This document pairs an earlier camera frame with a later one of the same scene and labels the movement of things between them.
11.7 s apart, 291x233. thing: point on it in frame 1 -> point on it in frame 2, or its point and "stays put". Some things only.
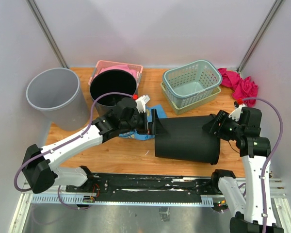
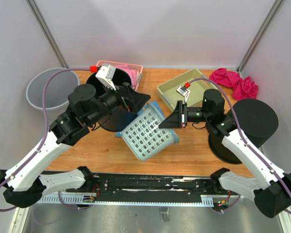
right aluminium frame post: x=257 y=39 stays put
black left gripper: x=157 y=128 -> x=129 y=100
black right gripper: x=211 y=127 -> x=178 y=119
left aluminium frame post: x=41 y=22 stays put
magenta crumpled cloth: x=242 y=88 stays put
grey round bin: x=57 y=92 stays put
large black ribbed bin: x=185 y=138 -> x=256 y=120
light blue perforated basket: x=189 y=84 -> x=146 y=139
